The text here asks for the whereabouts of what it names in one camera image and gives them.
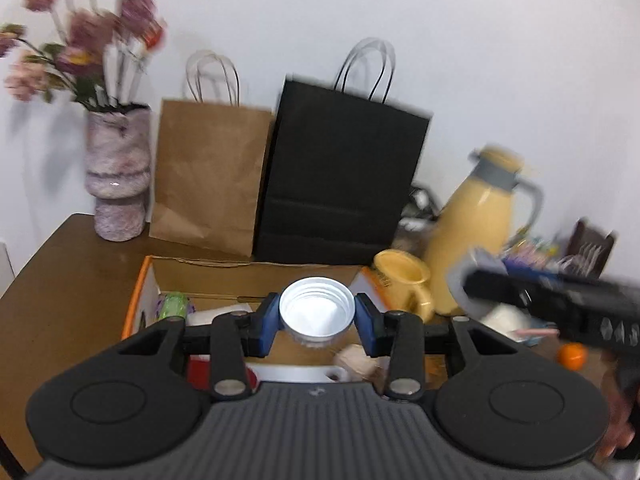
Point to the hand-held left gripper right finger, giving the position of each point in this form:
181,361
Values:
365,327

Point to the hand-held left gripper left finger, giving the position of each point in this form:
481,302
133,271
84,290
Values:
267,325

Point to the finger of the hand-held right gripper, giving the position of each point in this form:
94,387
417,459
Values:
497,287

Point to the white round jar lid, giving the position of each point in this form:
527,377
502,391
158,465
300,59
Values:
315,310

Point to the red cardboard box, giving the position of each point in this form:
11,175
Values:
210,280

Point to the red and white lint brush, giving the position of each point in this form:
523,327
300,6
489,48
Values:
197,372

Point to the person's right hand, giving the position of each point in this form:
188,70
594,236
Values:
620,425

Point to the beige cotton pad pack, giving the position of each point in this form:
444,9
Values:
357,362

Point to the purple snack packets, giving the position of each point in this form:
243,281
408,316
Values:
532,252

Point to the orange fruit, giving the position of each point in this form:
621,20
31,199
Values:
572,356

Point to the pink straw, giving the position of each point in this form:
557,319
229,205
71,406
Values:
537,332

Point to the yellow mug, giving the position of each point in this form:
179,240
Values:
402,280

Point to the dark wooden chair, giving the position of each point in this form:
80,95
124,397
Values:
590,245

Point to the yellow thermos jug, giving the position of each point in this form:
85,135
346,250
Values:
475,225

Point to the green spray bottle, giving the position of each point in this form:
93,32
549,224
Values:
174,306

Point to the grey appliance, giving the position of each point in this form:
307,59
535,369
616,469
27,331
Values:
417,207

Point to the black paper bag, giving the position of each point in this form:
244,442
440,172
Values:
340,175

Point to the brown paper bag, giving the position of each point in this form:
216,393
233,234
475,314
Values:
210,175

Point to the pink mottled vase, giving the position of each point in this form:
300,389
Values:
117,175

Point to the pink artificial flowers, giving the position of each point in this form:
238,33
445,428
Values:
85,35

